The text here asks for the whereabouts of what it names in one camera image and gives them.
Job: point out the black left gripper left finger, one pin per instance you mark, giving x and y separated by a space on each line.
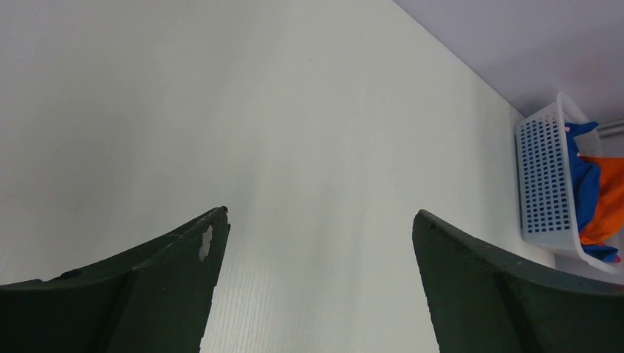
155 297

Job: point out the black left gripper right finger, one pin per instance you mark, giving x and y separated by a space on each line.
482 298

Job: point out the white plastic laundry basket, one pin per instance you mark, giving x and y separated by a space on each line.
547 205

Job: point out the orange t shirt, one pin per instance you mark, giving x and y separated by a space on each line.
608 218

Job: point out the blue t shirt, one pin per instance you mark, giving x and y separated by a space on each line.
585 184

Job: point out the grey aluminium corner post right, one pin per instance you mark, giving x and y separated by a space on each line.
611 128

